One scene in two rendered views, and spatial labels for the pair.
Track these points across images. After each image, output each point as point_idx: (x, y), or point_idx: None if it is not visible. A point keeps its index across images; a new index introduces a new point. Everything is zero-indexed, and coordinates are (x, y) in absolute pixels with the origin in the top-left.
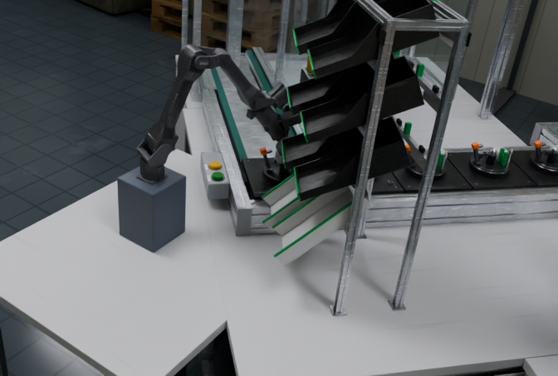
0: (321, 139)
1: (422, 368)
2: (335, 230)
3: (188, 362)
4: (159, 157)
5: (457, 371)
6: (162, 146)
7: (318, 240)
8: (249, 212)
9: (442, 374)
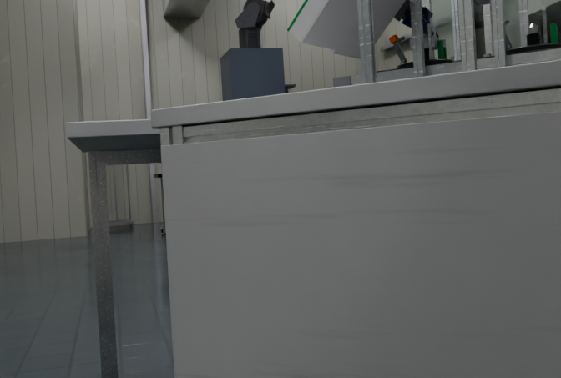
0: None
1: (418, 77)
2: None
3: (149, 133)
4: (246, 17)
5: (500, 84)
6: (250, 4)
7: None
8: (347, 82)
9: (467, 93)
